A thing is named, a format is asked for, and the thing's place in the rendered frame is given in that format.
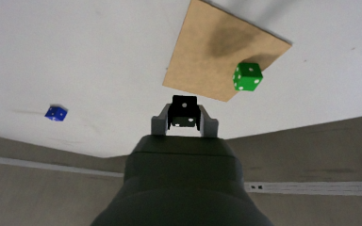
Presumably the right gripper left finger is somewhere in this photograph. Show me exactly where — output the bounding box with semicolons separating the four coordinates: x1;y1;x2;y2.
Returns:
150;103;173;137

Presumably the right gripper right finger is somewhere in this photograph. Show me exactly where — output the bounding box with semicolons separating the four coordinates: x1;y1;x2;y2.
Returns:
196;105;219;138

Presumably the black die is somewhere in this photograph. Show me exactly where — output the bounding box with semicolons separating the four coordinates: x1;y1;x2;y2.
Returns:
167;94;202;130

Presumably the green die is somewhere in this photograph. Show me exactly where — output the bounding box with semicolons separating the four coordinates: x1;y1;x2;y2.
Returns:
232;61;264;92

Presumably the tan square mat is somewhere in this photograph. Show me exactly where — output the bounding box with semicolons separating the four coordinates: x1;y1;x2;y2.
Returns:
161;0;293;104

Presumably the blue die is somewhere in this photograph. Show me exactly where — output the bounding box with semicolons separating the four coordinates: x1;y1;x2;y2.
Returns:
43;105;69;122

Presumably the white table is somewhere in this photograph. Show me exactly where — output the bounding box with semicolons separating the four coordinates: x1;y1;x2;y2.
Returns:
0;0;362;159

